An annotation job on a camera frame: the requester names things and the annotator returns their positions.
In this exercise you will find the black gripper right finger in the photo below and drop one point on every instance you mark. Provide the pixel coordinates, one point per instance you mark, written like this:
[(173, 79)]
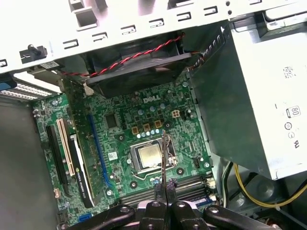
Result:
[(182, 215)]

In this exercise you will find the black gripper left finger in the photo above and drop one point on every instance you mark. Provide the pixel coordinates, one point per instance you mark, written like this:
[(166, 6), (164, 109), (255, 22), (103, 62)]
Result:
[(153, 215)]

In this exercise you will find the RAM stick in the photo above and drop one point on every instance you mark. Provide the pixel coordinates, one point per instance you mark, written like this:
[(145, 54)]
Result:
[(189, 195), (163, 155)]

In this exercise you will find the silver CPU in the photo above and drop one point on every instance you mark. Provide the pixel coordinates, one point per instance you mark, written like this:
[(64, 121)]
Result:
[(149, 157)]

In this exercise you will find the metal socket cover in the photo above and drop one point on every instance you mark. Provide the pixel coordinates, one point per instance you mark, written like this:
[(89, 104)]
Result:
[(133, 157)]

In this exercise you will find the green motherboard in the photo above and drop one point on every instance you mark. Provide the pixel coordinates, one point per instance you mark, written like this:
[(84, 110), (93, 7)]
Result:
[(112, 143)]

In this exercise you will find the blue expansion slot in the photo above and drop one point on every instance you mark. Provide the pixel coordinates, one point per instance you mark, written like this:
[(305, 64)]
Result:
[(98, 148)]

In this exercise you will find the white expansion slot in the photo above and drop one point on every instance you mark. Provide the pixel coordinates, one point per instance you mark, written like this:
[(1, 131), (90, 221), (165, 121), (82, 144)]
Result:
[(64, 143)]

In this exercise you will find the black graphics card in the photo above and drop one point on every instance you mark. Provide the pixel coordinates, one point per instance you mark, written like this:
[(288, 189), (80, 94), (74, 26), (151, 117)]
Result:
[(84, 124)]

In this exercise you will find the black expansion slot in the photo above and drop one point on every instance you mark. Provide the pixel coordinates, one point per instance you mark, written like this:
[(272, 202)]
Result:
[(54, 148)]

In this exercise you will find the black case fan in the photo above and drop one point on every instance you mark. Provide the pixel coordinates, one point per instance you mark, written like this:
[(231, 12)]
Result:
[(134, 76)]

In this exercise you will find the grey power supply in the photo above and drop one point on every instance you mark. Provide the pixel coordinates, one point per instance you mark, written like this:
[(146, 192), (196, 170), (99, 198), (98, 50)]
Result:
[(263, 95)]

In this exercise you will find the black open PC case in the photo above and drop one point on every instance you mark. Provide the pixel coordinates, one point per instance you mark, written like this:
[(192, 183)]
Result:
[(144, 14)]

